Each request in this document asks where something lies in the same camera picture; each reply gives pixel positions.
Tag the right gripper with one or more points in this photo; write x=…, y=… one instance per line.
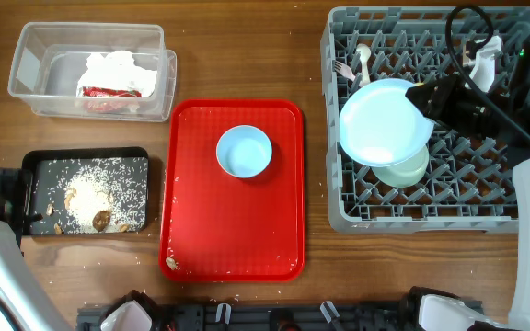
x=430, y=91

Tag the light blue plate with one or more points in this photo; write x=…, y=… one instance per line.
x=380, y=127

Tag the light green bowl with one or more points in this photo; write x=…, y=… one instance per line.
x=405, y=174

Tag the white plastic spoon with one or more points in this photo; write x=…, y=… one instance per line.
x=365, y=54

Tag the light blue bowl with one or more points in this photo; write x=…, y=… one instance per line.
x=244, y=151

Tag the white napkin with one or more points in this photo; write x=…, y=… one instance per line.
x=118, y=71

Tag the red strawberry snack wrapper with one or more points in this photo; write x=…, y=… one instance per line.
x=109, y=106

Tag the white plastic fork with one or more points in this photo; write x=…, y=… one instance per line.
x=343, y=70

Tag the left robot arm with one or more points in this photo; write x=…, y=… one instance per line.
x=24, y=304

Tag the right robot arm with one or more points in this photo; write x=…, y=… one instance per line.
x=515, y=110

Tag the grey dishwasher rack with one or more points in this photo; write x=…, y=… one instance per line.
x=467, y=184

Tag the red serving tray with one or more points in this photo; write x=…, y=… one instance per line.
x=217, y=227

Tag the black plastic bin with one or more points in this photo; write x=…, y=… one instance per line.
x=85, y=154

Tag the clear plastic bin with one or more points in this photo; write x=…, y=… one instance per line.
x=50, y=57

